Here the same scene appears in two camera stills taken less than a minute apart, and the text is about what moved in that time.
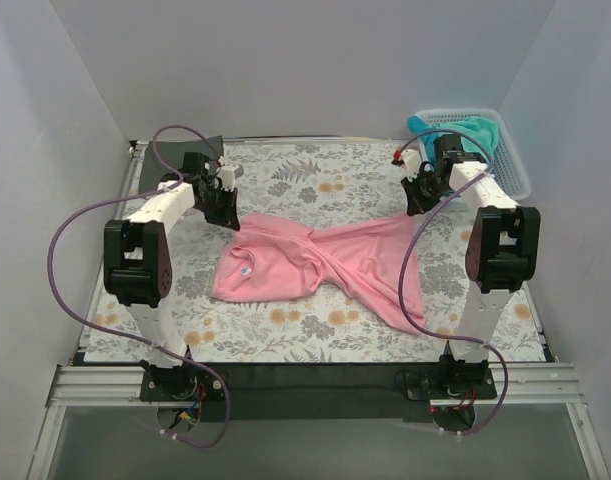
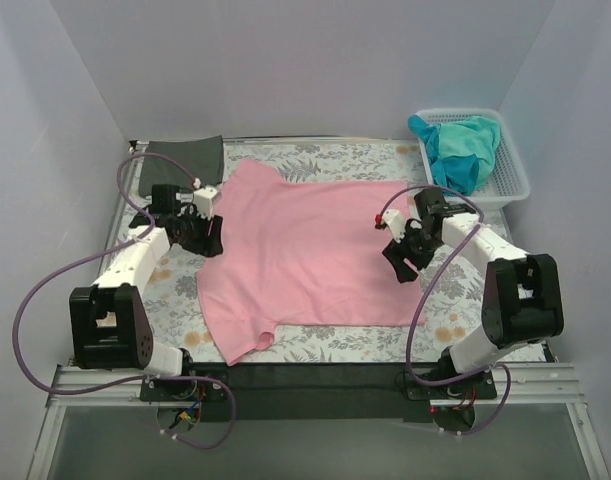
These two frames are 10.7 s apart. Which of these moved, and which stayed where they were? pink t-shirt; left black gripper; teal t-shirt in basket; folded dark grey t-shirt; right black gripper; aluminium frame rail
Moved: left black gripper; right black gripper; pink t-shirt
Stayed: teal t-shirt in basket; aluminium frame rail; folded dark grey t-shirt
